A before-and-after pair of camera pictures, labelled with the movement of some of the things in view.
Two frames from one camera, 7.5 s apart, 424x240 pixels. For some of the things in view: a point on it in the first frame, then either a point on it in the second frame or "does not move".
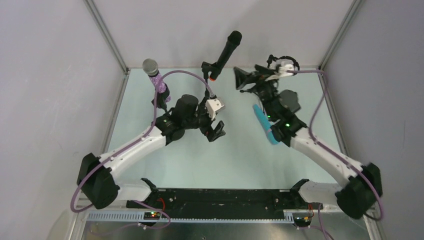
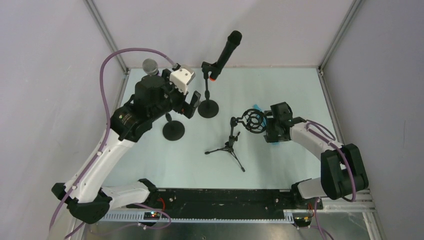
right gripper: x=257 y=79 -> x=269 y=126
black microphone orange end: x=234 y=41 does not move
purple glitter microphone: x=150 y=67 does not move
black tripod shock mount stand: x=269 y=75 -> x=254 y=121
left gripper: x=205 y=117 -> x=187 y=104
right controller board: x=302 y=219 does not move
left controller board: x=151 y=215 does not move
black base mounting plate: x=224 y=201 does not move
